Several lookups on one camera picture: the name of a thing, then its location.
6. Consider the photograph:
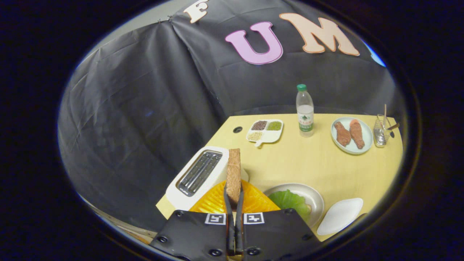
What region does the white toaster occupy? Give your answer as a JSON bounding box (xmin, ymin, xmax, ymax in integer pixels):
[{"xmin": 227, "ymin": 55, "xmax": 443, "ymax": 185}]
[{"xmin": 166, "ymin": 146, "xmax": 249, "ymax": 211}]

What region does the green lettuce leaf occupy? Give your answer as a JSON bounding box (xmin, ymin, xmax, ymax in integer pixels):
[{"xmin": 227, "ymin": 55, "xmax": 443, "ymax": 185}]
[{"xmin": 268, "ymin": 189, "xmax": 311, "ymax": 221}]

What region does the metal wire basket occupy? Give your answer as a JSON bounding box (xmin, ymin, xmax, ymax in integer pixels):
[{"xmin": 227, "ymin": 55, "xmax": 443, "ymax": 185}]
[{"xmin": 373, "ymin": 114, "xmax": 392, "ymax": 148}]

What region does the black backdrop cloth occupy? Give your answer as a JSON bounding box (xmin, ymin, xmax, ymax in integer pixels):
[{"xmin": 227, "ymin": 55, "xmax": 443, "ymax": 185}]
[{"xmin": 57, "ymin": 0, "xmax": 405, "ymax": 232}]

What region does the toasted bread slice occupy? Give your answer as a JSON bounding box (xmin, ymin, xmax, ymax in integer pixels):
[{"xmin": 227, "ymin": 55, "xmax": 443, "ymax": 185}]
[{"xmin": 226, "ymin": 148, "xmax": 242, "ymax": 209}]

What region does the small white plate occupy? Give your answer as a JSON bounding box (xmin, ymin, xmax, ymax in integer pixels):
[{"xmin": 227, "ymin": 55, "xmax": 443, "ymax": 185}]
[{"xmin": 317, "ymin": 198, "xmax": 364, "ymax": 236}]

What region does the brown meat piece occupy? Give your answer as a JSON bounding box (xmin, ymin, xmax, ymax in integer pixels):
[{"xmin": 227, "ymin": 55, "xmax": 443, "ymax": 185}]
[
  {"xmin": 349, "ymin": 120, "xmax": 365, "ymax": 149},
  {"xmin": 334, "ymin": 121, "xmax": 351, "ymax": 146}
]

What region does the white divided seasoning dish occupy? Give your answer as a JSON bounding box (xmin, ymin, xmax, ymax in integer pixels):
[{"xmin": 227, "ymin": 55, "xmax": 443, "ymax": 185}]
[{"xmin": 246, "ymin": 119, "xmax": 284, "ymax": 147}]

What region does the round beige plate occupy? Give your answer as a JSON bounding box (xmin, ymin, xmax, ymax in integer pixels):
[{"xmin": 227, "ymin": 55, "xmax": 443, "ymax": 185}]
[{"xmin": 264, "ymin": 183, "xmax": 325, "ymax": 228}]

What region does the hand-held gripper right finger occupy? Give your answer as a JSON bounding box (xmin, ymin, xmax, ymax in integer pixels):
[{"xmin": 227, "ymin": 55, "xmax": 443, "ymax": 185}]
[{"xmin": 236, "ymin": 180, "xmax": 321, "ymax": 261}]

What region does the light blue plate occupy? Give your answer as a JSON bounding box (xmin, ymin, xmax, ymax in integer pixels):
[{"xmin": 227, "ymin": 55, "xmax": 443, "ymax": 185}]
[{"xmin": 331, "ymin": 116, "xmax": 373, "ymax": 155}]

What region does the clear water bottle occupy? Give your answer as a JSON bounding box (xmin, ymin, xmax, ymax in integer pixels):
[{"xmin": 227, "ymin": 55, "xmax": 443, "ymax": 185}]
[{"xmin": 296, "ymin": 84, "xmax": 315, "ymax": 137}]

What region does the light wooden frame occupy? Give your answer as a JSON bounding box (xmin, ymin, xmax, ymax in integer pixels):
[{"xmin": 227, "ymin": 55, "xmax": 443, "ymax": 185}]
[{"xmin": 96, "ymin": 207, "xmax": 158, "ymax": 244}]

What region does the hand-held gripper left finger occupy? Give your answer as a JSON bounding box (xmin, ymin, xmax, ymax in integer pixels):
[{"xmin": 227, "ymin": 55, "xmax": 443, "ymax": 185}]
[{"xmin": 150, "ymin": 180, "xmax": 235, "ymax": 261}]

